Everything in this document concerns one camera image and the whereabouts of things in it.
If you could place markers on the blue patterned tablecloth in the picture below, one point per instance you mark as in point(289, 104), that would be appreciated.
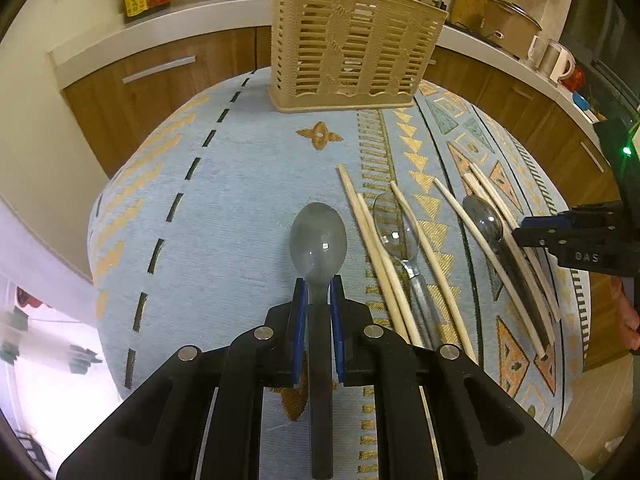
point(225, 210)

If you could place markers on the white kitchen countertop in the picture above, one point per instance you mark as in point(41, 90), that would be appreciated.
point(210, 15)

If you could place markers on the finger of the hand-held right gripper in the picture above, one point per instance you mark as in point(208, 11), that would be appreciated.
point(565, 247)
point(570, 216)

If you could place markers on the beige slotted plastic utensil basket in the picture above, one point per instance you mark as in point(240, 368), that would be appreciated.
point(350, 35)

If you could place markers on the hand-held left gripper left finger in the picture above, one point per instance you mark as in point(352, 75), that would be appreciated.
point(299, 320)

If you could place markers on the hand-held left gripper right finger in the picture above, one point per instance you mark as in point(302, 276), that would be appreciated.
point(336, 320)

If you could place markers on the red container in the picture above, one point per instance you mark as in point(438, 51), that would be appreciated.
point(576, 79)

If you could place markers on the grey translucent plastic spoon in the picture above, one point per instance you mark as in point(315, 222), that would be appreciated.
point(317, 240)

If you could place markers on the blue container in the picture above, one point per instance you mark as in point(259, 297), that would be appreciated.
point(581, 100)

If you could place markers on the wooden chopstick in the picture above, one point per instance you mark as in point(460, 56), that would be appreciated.
point(350, 190)
point(472, 185)
point(452, 200)
point(492, 195)
point(371, 222)
point(429, 260)

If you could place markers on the person's right hand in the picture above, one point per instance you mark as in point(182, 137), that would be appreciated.
point(629, 315)

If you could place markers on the wooden kitchen cabinets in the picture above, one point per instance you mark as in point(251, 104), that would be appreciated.
point(150, 110)

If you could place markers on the stainless steel pot with lid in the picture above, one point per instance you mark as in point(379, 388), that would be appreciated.
point(510, 25)

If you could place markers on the clear plastic spoon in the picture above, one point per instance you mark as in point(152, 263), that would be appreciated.
point(395, 232)

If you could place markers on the white electric kettle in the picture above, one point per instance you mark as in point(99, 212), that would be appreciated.
point(557, 60)

